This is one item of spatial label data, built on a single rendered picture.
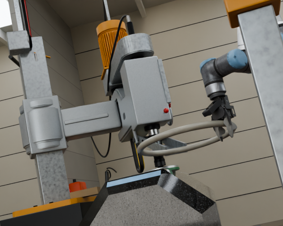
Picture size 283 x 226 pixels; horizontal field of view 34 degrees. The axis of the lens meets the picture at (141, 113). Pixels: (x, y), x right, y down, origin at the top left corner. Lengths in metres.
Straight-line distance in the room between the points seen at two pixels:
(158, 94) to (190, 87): 5.10
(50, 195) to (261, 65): 2.56
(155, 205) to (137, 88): 0.79
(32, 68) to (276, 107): 2.76
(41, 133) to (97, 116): 0.43
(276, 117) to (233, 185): 6.74
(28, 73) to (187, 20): 5.07
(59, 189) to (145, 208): 1.14
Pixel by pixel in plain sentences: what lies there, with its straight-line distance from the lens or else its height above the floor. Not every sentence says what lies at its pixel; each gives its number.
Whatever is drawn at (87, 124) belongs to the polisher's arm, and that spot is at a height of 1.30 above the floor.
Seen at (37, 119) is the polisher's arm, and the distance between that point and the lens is 3.44.
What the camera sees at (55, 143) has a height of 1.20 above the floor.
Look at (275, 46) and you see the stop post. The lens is 1.08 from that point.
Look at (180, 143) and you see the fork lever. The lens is 2.56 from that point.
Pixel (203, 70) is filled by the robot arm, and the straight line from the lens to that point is 2.18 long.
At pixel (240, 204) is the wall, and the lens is 7.77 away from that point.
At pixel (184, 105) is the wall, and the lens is 7.91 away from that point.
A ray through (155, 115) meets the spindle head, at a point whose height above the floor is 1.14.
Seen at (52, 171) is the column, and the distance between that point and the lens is 3.45.
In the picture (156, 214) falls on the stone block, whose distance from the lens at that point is 2.42.
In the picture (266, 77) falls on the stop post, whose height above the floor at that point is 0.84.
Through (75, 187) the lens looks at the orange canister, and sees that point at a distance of 6.12.
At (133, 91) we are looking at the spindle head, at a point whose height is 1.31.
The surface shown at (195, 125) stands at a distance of 2.04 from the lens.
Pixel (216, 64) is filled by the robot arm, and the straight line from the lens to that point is 2.14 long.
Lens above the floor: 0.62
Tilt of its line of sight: 11 degrees up
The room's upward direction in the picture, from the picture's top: 12 degrees counter-clockwise
